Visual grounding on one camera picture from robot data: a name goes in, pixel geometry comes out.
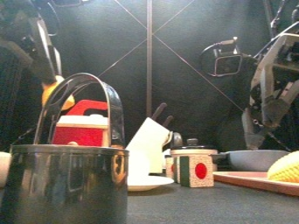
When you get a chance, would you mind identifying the yellow toy corn pointed half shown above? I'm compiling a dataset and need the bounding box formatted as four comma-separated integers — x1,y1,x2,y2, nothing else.
265,150,299,184

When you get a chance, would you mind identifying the light blue bowl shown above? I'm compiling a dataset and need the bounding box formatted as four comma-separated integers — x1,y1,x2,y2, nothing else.
225,150,292,172

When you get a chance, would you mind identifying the black pot lid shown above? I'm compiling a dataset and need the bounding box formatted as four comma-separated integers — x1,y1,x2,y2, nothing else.
171,137,217,151

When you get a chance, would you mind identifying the pink tray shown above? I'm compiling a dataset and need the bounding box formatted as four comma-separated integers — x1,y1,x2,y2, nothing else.
212,171,299,197

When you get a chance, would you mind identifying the toy block red dot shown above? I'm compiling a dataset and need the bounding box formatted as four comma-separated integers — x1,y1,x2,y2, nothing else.
177,154,216,188
164,156,181,179

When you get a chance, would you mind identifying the white knife block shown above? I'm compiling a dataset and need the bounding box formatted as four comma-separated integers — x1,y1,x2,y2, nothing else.
125,116,173,175

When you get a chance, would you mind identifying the red toy box cream top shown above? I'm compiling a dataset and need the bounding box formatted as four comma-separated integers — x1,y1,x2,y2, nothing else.
50,99,111,148

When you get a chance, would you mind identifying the white round plate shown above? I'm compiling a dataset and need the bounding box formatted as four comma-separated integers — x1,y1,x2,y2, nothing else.
127,174,175,193

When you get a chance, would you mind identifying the white rounded dish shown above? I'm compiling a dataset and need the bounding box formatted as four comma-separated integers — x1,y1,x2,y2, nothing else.
0,151,13,188

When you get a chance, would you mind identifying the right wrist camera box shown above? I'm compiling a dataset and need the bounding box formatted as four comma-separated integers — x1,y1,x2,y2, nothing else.
200,37,245,79

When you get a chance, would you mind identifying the thin diagonal brace wire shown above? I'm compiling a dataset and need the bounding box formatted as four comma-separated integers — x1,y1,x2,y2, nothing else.
113,0,245,113
97,0,197,78

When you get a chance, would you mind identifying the black-handled toy knife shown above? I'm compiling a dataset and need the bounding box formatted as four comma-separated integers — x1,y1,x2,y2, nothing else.
161,115,175,128
151,102,168,122

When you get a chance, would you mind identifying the grey metal frame pole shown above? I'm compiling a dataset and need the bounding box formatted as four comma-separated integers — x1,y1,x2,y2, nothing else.
145,0,155,118

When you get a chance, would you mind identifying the shiny metal bucket with handle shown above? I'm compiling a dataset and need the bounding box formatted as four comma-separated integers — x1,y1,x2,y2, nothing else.
0,72,129,224

